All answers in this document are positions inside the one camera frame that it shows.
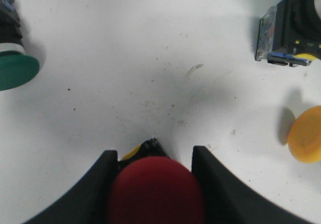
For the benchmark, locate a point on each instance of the yellow push button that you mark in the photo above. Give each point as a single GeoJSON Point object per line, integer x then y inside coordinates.
{"type": "Point", "coordinates": [289, 33]}
{"type": "Point", "coordinates": [304, 136]}

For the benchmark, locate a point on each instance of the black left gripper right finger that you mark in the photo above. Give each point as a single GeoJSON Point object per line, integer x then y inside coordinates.
{"type": "Point", "coordinates": [228, 199]}

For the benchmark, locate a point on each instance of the green push button left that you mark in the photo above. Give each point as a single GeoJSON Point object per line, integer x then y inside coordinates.
{"type": "Point", "coordinates": [17, 68]}

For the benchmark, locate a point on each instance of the red push button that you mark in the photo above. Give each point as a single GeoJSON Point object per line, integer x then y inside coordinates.
{"type": "Point", "coordinates": [150, 187]}

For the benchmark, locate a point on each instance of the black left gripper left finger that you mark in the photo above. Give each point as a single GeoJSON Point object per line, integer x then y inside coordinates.
{"type": "Point", "coordinates": [86, 201]}

